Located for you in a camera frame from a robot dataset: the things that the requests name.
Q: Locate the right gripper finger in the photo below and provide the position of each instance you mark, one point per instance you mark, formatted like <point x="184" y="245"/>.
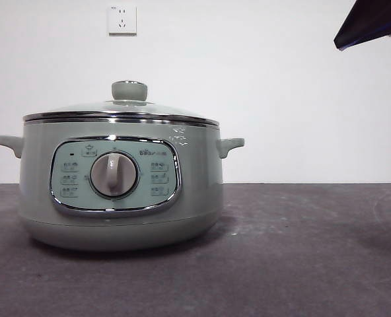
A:
<point x="377" y="20"/>

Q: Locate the glass lid with green knob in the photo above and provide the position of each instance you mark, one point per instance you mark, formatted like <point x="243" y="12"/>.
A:
<point x="129" y="90"/>

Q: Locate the green electric cooking pot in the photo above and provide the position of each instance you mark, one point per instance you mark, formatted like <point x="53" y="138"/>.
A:
<point x="199" y="165"/>

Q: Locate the white wall socket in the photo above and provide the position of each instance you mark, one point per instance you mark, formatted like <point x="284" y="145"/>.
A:
<point x="123" y="20"/>

